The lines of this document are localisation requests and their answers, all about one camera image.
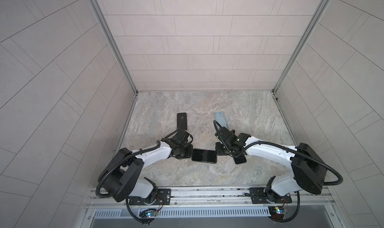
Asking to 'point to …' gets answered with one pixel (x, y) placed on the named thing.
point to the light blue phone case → (220, 117)
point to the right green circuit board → (277, 212)
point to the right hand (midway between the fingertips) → (215, 153)
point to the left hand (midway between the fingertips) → (197, 153)
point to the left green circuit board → (148, 213)
